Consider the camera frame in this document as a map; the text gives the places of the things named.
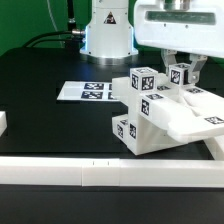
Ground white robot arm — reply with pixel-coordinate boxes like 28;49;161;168
80;0;224;83

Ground black cables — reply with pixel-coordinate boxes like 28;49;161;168
21;0;86;49

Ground white chair backrest frame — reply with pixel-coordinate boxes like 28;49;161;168
112;77;224;143

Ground white chair seat part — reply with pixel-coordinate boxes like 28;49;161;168
127;114;181;155

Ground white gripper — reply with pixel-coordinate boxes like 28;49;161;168
134;0;224;84

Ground white front rail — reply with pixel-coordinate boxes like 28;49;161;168
0;156;224;188

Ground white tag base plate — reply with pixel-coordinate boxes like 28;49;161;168
57;81;116;102

